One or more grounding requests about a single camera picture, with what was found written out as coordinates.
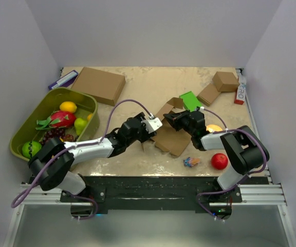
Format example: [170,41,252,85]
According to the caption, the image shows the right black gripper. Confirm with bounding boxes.
[163,110,195,137]

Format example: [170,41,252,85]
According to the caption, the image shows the brown cardboard box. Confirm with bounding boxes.
[147,97,191,157]

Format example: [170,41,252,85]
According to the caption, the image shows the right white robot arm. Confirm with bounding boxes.
[163,107,270,202]

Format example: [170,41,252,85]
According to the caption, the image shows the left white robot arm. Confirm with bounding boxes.
[28,113,162,202]

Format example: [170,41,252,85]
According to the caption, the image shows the green flat box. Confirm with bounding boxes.
[179,91,202,112]

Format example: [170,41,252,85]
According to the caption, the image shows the flat small cardboard box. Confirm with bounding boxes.
[197,83,220,106]

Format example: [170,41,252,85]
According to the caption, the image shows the large flat cardboard box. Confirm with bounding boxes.
[71,67,126,106]

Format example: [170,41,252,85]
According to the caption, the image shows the small cardboard cube box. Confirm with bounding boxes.
[212,72,239,93]

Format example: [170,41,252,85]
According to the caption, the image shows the red white box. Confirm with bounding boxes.
[234,75,247,105]

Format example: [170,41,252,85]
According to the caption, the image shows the purple white box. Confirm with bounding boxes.
[48,70,79,90]

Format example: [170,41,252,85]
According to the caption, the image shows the small colourful toy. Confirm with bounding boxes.
[183,157,200,167]

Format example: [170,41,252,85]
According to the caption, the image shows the green pear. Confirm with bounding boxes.
[74,118,88,136]

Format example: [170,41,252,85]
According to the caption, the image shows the red apple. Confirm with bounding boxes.
[211,153,228,170]

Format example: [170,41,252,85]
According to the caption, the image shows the yellow lemon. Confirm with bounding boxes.
[59,101,78,113]

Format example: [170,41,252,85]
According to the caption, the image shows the red dragon fruit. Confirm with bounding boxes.
[35,111,77,130]

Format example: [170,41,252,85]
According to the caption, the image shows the dark purple grapes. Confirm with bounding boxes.
[39,128,76,146]

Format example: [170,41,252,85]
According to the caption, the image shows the green round fruit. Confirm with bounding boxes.
[22,140,42,159]

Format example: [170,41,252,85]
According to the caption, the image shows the olive green plastic bin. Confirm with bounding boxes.
[9,87,100,162]

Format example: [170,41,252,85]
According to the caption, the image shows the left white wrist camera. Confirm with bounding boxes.
[141,117,162,134]

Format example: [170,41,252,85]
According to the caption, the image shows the black base frame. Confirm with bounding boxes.
[28,175,269,222]

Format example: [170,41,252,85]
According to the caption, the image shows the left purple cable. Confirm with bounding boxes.
[11,99,154,209]

